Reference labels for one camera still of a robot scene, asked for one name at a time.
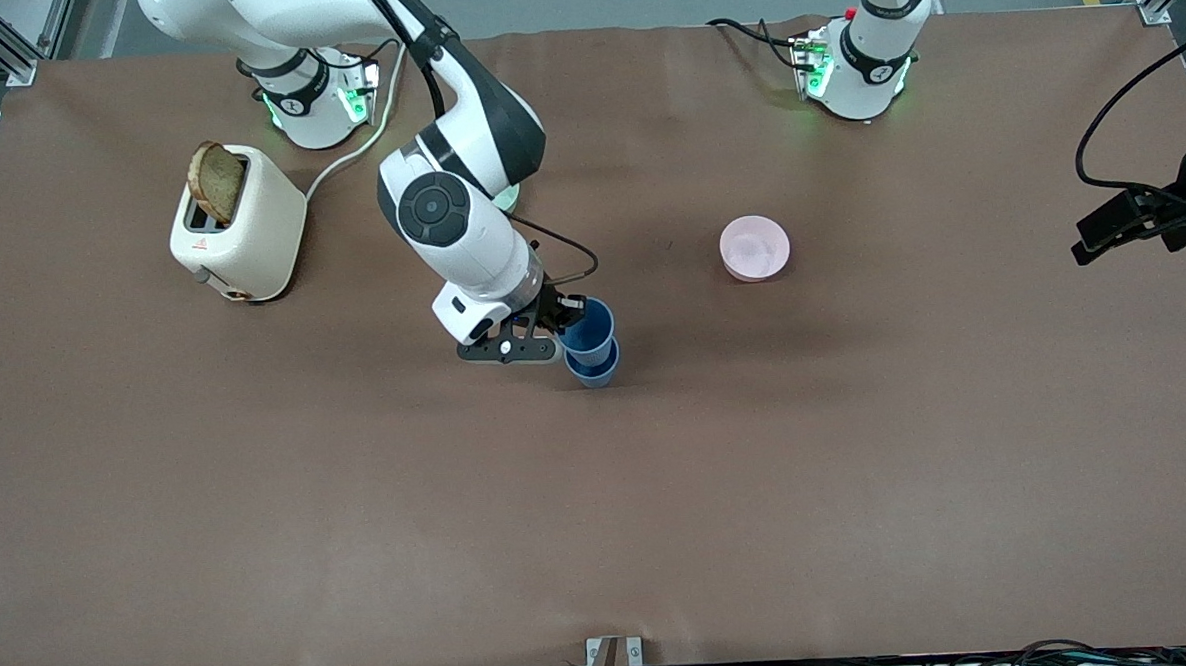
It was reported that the blue plastic cup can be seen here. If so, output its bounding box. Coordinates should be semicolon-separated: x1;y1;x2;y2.
563;340;624;391
555;295;620;372

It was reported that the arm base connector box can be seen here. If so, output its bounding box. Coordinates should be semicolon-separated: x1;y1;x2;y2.
789;26;837;101
338;53;386;128

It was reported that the pale pink bowl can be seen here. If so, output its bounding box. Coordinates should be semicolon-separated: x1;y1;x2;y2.
717;213;794;285

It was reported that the cream white toaster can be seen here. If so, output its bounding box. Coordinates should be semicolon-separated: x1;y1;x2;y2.
164;140;312;308

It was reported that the brown bread slice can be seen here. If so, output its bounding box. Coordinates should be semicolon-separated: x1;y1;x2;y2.
185;139;249;228

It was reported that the white toaster power cable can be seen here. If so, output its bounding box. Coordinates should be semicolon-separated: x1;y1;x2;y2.
296;36;418;202

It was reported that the black right base cable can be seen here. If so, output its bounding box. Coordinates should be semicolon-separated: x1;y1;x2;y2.
235;36;402;101

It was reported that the black base cable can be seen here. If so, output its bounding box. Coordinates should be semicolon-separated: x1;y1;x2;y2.
706;12;815;75
235;36;402;101

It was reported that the black left base cable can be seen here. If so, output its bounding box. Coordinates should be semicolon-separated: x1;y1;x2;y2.
706;12;815;75

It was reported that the grey metal camera bracket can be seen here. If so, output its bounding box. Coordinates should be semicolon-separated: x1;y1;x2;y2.
584;634;645;666

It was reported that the black cable bundle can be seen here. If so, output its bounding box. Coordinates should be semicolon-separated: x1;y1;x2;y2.
542;632;1186;666

